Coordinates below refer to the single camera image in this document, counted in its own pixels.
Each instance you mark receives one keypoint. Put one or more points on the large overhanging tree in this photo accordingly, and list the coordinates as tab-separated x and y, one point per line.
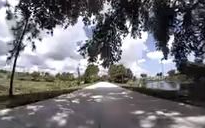
176	33

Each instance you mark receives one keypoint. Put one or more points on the round green tree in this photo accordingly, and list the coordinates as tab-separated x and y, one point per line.
118	73
91	74

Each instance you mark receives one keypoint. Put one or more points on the grass verge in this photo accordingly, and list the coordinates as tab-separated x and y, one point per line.
156	92

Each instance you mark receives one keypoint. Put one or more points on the grey concrete road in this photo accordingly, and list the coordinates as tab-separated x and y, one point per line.
103	106

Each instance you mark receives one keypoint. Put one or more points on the grass field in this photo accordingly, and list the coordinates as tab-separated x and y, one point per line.
30	85

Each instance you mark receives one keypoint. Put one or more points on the pond water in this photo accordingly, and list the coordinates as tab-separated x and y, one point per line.
161	85

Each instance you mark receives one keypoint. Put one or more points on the distant row of trees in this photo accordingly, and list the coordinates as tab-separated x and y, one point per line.
46	76

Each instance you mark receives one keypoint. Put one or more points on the thin leaning tree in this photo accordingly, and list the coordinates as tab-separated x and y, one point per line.
15	63

